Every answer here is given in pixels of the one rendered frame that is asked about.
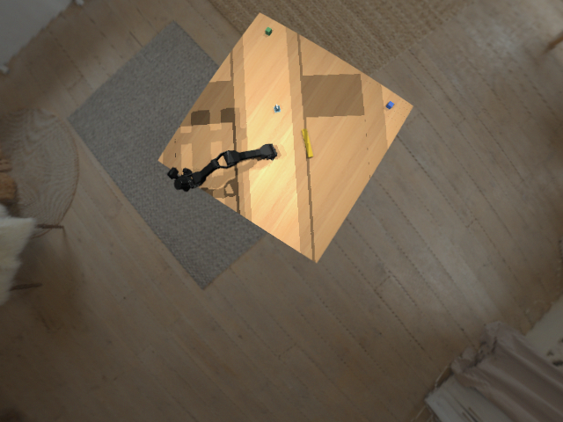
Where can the yellow bar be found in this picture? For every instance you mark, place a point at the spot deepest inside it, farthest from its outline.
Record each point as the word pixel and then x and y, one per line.
pixel 307 143

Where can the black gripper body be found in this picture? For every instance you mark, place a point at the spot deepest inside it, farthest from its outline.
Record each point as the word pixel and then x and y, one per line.
pixel 173 174

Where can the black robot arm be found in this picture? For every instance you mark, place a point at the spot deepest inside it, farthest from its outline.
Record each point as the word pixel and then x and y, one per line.
pixel 232 157

